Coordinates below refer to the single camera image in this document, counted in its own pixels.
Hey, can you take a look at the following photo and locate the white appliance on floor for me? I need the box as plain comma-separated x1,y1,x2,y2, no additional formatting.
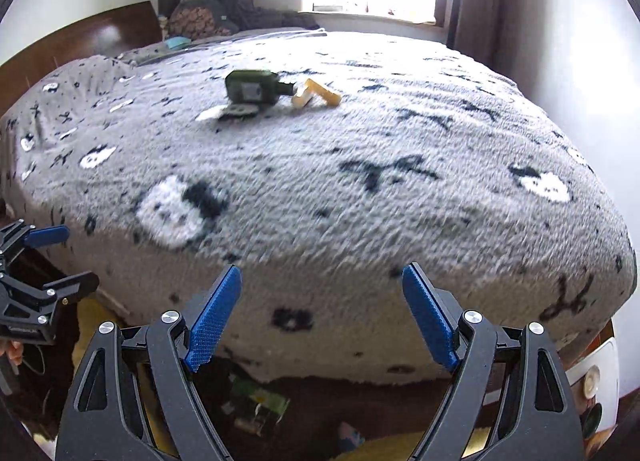
566,337,620,433

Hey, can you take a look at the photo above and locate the brown patterned pillow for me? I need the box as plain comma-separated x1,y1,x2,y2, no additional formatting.
167,0,240,40

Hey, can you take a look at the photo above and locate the large dark green bottle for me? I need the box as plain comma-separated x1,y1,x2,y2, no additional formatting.
224,70,296,106

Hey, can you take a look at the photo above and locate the small white cylinder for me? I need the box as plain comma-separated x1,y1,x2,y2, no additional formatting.
291,88,314,109

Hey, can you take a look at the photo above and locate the dark wooden headboard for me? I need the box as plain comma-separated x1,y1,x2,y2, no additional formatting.
1,2,162,111

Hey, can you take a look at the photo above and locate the person left hand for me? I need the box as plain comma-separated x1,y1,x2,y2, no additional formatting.
0,339,24,367

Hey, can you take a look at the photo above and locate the yellow cylindrical tube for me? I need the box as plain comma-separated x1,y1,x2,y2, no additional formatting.
305,78,342,106

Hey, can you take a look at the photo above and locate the grey patterned fleece blanket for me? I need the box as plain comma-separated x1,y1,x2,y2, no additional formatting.
1,32,637,384

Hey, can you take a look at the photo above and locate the teal small object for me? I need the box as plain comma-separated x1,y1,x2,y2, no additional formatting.
164,36,191,50

